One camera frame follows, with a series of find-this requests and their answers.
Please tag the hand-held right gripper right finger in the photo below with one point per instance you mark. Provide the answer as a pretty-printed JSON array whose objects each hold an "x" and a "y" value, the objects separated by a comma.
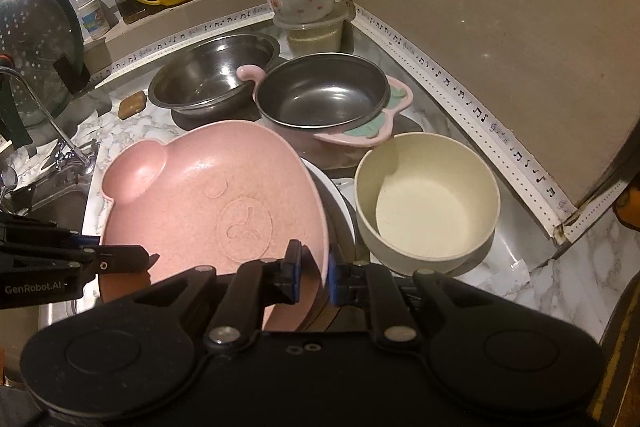
[{"x": 340, "y": 288}]

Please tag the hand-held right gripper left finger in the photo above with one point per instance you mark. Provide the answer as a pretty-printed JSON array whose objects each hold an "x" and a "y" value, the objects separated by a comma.
[{"x": 294, "y": 279}]

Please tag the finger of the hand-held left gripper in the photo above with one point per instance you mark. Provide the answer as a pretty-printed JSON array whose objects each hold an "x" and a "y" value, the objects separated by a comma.
[
  {"x": 85, "y": 240},
  {"x": 125, "y": 259}
]

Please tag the pink bear-shaped plate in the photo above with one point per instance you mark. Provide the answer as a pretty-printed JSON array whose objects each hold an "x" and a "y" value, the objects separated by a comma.
[{"x": 200, "y": 187}]

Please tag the cream round plate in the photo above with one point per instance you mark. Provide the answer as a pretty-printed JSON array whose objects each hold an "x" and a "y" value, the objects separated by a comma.
[{"x": 425, "y": 207}]

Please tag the pink peach-shaped steel bowl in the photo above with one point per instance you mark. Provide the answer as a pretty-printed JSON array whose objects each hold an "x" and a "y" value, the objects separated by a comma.
[{"x": 320, "y": 97}]

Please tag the large steel bowl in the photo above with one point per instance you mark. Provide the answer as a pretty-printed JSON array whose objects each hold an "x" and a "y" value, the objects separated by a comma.
[{"x": 200, "y": 77}]

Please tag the white plate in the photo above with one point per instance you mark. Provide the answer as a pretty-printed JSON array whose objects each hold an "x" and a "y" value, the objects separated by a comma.
[{"x": 335, "y": 207}]

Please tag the chrome faucet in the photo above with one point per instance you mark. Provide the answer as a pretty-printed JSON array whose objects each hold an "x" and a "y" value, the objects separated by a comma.
[{"x": 64, "y": 152}]

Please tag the metal spoon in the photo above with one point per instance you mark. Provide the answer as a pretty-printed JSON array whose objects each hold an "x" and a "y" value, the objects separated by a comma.
[{"x": 9, "y": 177}]

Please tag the steel colander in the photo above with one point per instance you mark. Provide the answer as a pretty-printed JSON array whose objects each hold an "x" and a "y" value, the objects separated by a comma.
[{"x": 30, "y": 47}]

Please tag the white plastic bottle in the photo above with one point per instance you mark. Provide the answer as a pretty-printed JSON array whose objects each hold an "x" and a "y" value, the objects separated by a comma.
[{"x": 92, "y": 19}]

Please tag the clear plastic container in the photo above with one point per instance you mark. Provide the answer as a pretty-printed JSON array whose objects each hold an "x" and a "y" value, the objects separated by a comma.
[{"x": 315, "y": 39}]

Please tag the orange object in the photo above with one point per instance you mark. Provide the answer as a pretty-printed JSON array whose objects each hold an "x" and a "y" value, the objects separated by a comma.
[{"x": 630, "y": 209}]

